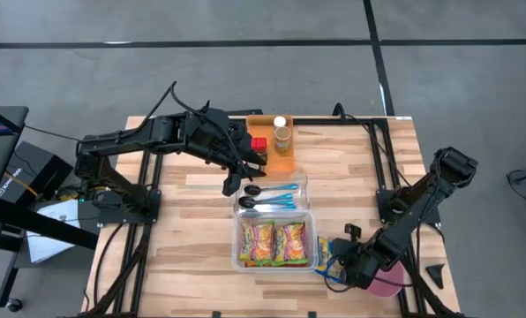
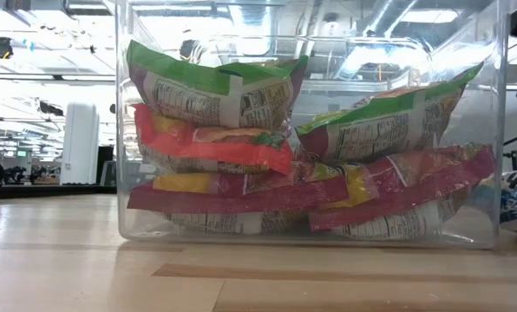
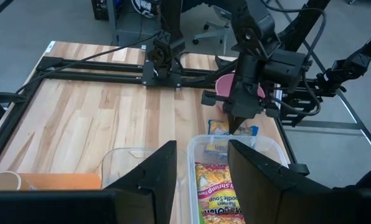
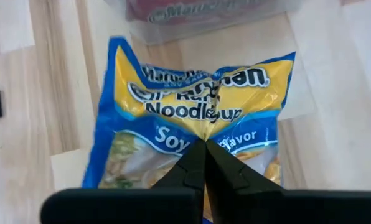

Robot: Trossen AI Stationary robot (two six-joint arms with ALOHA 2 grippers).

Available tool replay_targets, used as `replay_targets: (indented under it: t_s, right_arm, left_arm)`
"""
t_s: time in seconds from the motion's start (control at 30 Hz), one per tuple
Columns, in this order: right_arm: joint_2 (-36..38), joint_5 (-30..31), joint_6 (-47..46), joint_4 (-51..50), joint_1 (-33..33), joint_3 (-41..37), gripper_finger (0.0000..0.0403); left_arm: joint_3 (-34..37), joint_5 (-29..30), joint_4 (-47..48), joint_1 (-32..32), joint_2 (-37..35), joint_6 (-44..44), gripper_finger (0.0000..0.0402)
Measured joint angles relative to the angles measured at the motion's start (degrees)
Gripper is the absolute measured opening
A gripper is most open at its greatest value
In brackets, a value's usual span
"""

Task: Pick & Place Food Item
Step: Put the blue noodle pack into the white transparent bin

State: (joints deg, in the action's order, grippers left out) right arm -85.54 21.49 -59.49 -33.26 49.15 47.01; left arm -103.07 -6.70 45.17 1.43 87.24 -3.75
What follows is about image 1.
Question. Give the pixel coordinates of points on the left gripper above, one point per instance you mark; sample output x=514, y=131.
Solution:
x=232, y=148

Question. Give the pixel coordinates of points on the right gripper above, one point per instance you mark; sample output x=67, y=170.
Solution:
x=355, y=262

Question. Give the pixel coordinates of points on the red lid spice jar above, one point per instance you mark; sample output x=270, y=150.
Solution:
x=258, y=143

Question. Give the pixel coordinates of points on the white lid bagel seasoning jar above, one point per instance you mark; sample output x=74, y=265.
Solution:
x=280, y=121

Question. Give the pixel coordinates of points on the green edged ramen pack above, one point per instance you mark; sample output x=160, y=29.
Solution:
x=290, y=243
x=256, y=242

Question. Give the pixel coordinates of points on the orange chicken ramen pack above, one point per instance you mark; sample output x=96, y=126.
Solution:
x=258, y=264

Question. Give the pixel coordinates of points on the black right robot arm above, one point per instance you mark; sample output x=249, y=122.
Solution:
x=422, y=207

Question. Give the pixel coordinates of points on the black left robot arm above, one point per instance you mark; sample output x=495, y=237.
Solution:
x=126, y=137

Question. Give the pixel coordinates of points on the orange translucent tray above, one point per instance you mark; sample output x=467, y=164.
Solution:
x=272, y=165

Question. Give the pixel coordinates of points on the blue yellow ramen pack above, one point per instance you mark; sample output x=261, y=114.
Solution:
x=324, y=254

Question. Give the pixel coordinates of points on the pink bowl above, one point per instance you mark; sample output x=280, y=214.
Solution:
x=388, y=282

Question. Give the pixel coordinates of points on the small clear plastic bin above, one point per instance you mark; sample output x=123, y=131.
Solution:
x=302, y=194

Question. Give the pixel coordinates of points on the large clear plastic bin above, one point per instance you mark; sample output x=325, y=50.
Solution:
x=234, y=240

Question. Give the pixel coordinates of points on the white paper sheet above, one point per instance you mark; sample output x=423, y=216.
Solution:
x=55, y=221

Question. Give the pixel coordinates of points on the black side desk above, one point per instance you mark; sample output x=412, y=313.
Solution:
x=47, y=225

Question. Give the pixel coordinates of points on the black control box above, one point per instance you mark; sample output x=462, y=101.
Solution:
x=24, y=168

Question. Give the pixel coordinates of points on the black metal table frame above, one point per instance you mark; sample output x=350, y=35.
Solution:
x=333, y=120

